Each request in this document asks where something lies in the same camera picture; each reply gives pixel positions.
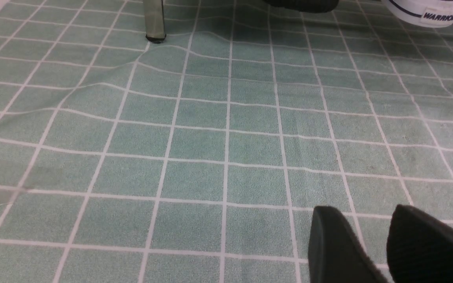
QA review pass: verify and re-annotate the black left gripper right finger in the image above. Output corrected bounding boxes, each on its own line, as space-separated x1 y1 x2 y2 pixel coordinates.
386 204 453 283

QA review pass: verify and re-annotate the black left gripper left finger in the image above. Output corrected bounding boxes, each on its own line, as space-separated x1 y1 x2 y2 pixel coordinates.
308 206 388 283

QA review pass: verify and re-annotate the metal shoe rack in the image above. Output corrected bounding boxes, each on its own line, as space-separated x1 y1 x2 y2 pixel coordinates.
143 0 166 44

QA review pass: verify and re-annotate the left navy canvas sneaker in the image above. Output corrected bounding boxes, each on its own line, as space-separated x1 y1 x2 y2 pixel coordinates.
381 0 453 28

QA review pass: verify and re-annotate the right black knit shoe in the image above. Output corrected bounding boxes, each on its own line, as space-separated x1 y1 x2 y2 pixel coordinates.
263 0 340 14

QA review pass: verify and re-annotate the green checkered floor mat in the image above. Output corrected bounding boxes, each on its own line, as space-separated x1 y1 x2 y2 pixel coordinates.
0 0 453 283

